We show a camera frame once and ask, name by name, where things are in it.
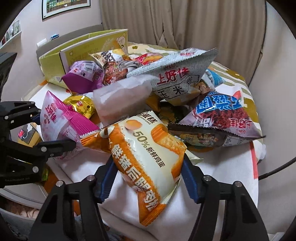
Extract dark red snack packet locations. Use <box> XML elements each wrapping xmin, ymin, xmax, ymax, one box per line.
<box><xmin>102</xmin><ymin>60</ymin><xmax>139</xmax><ymax>85</ymax></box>

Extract wall shelf with items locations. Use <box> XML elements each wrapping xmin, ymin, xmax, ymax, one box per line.
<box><xmin>1</xmin><ymin>20</ymin><xmax>22</xmax><ymax>49</ymax></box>

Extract floral striped green quilt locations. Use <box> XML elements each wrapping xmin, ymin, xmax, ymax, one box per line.
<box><xmin>127</xmin><ymin>42</ymin><xmax>261</xmax><ymax>130</ymax></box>

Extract blue white small device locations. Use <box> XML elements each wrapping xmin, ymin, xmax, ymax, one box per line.
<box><xmin>50</xmin><ymin>34</ymin><xmax>59</xmax><ymax>41</ymax></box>

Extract purple snack packet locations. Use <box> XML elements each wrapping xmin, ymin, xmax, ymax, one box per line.
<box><xmin>62</xmin><ymin>61</ymin><xmax>104</xmax><ymax>94</ymax></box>

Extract blue red snack bag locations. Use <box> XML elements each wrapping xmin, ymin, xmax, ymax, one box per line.
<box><xmin>179</xmin><ymin>91</ymin><xmax>262</xmax><ymax>138</ymax></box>

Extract grey corn roll snack bag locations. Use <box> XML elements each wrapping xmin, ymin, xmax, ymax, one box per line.
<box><xmin>126</xmin><ymin>48</ymin><xmax>218</xmax><ymax>105</ymax></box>

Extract white wall switch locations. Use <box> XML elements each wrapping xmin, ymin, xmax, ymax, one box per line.
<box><xmin>37</xmin><ymin>38</ymin><xmax>47</xmax><ymax>48</ymax></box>

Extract green cardboard box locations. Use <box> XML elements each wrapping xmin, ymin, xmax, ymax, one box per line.
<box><xmin>39</xmin><ymin>29</ymin><xmax>128</xmax><ymax>88</ymax></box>

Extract gold foil snack packet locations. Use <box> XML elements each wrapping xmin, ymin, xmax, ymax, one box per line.
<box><xmin>63</xmin><ymin>95</ymin><xmax>96</xmax><ymax>119</ymax></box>

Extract pink white snack packet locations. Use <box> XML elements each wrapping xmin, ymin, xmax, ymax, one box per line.
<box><xmin>40</xmin><ymin>91</ymin><xmax>99</xmax><ymax>160</ymax></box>

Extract beige curtain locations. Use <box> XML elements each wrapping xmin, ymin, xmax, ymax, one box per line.
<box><xmin>99</xmin><ymin>0</ymin><xmax>266</xmax><ymax>83</ymax></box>

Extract grey padded headboard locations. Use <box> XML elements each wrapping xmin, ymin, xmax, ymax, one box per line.
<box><xmin>36</xmin><ymin>24</ymin><xmax>104</xmax><ymax>59</ymax></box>

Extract orange cream egg cake packet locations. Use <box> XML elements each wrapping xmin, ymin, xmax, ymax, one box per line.
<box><xmin>80</xmin><ymin>110</ymin><xmax>202</xmax><ymax>226</ymax></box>

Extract translucent white cake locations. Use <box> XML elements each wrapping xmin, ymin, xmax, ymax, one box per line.
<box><xmin>93</xmin><ymin>74</ymin><xmax>154</xmax><ymax>126</ymax></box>

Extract black cable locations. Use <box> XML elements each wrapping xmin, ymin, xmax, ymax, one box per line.
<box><xmin>258</xmin><ymin>156</ymin><xmax>296</xmax><ymax>181</ymax></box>

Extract framed houses picture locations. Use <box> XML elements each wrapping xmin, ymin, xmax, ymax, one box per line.
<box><xmin>42</xmin><ymin>0</ymin><xmax>91</xmax><ymax>20</ymax></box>

